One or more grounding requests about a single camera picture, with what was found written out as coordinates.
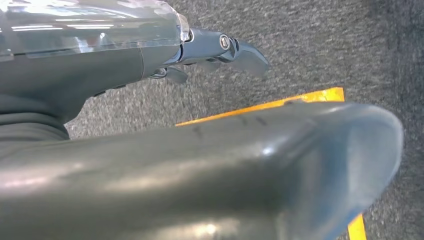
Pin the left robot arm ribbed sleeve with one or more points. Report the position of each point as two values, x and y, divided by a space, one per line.
26 129

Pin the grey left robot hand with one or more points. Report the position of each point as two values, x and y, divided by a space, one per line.
165 182

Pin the yellow floor tape square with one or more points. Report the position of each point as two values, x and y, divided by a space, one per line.
314 96

